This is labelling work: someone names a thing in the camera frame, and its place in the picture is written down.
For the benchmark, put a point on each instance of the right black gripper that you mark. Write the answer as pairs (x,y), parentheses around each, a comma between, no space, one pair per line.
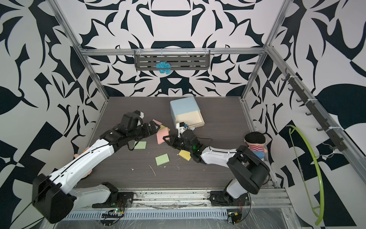
(174,137)

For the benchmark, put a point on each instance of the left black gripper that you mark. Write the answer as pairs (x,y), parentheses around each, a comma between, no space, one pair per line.
(148,132)

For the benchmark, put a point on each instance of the yellow sticky note pad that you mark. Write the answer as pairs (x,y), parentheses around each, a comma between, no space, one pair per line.
(162,128)

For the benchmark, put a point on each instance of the pink sticky note pad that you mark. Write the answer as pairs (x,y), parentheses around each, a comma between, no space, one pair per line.
(157,122)

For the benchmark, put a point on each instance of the green sticky pad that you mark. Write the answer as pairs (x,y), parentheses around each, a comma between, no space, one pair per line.
(162,159)
(140,145)

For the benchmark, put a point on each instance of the cream drawer tray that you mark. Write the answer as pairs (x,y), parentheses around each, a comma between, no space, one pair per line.
(192,119)

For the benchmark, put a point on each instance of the light blue drawer box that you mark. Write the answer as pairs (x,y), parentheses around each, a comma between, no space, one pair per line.
(183,105)

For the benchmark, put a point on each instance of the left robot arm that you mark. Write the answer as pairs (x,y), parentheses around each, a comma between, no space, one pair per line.
(55,195)

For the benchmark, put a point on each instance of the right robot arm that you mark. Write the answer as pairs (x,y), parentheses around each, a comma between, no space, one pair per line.
(248,169)

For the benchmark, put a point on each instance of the yellow sticky pad right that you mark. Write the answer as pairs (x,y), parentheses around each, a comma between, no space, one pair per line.
(185,154)

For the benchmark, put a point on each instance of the plush doll orange hat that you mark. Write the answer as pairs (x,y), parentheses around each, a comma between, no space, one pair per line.
(83,164)

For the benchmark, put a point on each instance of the teal crumpled object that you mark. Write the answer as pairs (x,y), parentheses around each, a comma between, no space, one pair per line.
(164,67)

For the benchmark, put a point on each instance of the plush doll black hair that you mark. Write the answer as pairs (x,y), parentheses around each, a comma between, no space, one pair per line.
(256,142)

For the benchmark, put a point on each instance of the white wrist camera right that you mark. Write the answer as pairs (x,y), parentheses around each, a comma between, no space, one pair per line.
(181,128)

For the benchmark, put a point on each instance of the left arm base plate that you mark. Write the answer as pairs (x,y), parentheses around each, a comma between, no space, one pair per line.
(120,197)

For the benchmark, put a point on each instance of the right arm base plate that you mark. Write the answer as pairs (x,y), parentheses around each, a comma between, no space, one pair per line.
(222,198)

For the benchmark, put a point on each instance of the grey wall shelf rack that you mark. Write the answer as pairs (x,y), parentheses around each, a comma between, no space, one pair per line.
(179,60)

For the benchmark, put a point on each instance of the white cable duct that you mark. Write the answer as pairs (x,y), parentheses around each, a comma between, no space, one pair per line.
(149,214)

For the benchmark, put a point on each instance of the black hook rail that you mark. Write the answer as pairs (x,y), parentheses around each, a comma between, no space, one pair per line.
(316,110)

